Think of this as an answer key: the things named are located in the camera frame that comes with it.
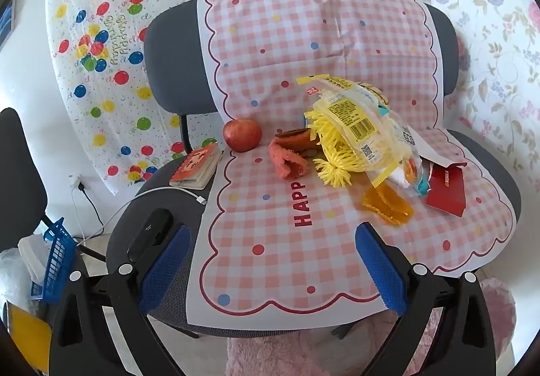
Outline white charging cable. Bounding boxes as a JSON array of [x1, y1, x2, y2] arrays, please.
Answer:
[[82, 186, 207, 242]]

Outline yellow spiky toy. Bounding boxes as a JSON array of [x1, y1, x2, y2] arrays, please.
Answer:
[[304, 108, 380, 191]]

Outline pink checked plastic cloth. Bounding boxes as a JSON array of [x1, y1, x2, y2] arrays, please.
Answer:
[[186, 0, 517, 328]]

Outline grey office chair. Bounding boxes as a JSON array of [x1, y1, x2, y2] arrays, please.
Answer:
[[105, 0, 521, 339]]

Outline floral wall cloth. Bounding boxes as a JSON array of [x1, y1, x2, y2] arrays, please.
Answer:
[[415, 0, 540, 242]]

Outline balloon print plastic cloth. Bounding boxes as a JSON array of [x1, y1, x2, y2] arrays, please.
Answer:
[[44, 0, 427, 195]]

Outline red envelope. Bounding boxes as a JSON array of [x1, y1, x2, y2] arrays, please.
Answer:
[[425, 161, 468, 217]]

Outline teal and white packet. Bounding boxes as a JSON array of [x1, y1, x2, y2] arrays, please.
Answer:
[[392, 157, 431, 198]]

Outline small orange cover book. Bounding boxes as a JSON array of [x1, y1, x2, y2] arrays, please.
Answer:
[[169, 143, 223, 190]]

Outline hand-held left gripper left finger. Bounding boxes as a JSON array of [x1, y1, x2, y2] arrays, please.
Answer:
[[51, 222, 192, 376]]

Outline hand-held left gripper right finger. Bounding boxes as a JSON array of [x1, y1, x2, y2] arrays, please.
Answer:
[[354, 222, 492, 376]]

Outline black cable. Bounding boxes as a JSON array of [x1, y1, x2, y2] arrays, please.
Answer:
[[80, 186, 106, 237]]

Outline pink fluffy rug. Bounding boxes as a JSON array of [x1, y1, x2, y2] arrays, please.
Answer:
[[225, 278, 517, 376]]

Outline yellow folder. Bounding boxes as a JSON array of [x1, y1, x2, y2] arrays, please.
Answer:
[[7, 304, 53, 372]]

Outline black oblong device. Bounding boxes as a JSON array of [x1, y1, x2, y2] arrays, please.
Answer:
[[127, 208, 173, 261]]

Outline orange plastic piece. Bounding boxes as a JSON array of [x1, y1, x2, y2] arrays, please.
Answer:
[[363, 184, 415, 225]]

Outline yellow snack packet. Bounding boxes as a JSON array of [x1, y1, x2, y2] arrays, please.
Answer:
[[296, 74, 423, 187]]

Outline blue plastic basket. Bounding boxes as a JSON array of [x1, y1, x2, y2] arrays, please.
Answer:
[[29, 216, 79, 304]]

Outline red apple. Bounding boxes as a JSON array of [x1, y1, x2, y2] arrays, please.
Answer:
[[223, 118, 262, 153]]

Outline black chair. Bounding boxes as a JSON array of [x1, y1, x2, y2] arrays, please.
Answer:
[[0, 107, 49, 252]]

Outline orange towel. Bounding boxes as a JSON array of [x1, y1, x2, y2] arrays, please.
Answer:
[[269, 135, 311, 182]]

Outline white plastic bag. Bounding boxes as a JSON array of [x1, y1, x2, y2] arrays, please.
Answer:
[[0, 233, 47, 318]]

